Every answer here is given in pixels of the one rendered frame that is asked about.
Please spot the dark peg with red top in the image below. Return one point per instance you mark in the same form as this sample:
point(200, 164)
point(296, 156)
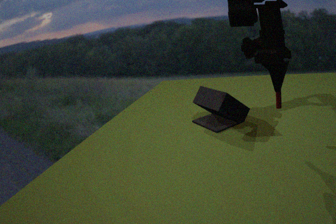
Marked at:
point(278, 99)

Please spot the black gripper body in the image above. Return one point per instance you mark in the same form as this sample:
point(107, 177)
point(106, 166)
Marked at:
point(274, 50)

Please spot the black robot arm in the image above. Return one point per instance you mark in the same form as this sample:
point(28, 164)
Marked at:
point(244, 13)

